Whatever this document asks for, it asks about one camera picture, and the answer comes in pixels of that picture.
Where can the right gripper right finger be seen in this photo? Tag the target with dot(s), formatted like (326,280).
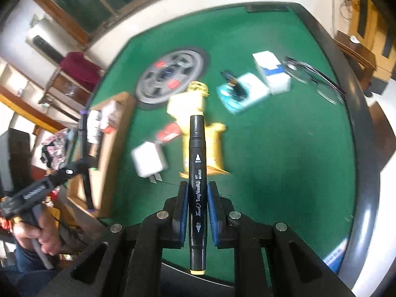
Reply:
(269,260)

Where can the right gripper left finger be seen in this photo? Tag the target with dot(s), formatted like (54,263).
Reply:
(126,261)

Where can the white charger plug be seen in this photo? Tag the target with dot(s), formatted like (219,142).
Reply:
(149,161)

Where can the yellow cheese cracker packet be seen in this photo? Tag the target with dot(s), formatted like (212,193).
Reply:
(213,136)

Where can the red hooks plastic package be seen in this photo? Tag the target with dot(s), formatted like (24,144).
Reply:
(168,133)

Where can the black marker yellow cap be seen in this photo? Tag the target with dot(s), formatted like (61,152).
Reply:
(197,185)

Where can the yellow tape roll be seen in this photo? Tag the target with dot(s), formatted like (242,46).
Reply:
(182,106)

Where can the black Chanel lipstick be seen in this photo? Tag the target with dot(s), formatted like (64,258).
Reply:
(237,91)

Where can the teal tissue packet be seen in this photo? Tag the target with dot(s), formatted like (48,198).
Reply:
(256,89)

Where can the white blue medicine box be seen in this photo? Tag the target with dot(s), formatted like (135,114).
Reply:
(272,72)

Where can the long silver barcode box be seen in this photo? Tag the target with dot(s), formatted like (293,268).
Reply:
(93,126)

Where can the white pink medicine box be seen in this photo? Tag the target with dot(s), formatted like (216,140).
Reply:
(110,116)

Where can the yellow cartoon toy pouch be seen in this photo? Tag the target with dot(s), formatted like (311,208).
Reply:
(197,86)

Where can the person left hand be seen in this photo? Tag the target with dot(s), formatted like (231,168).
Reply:
(46,233)

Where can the pile of clothes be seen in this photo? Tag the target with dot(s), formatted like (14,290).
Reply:
(56,148)

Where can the cardboard tray box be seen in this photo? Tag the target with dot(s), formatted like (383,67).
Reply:
(104,178)

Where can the wooden chair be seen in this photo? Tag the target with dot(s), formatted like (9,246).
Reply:
(62,85)

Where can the maroon cloth on chair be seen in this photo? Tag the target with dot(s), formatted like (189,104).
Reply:
(82,70)

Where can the round tire pattern mat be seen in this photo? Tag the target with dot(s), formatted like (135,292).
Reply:
(169,75)

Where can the yellow wooden cabinet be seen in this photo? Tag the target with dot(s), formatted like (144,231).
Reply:
(369,42)

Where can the black frame eyeglasses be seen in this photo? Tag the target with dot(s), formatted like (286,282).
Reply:
(307,74)

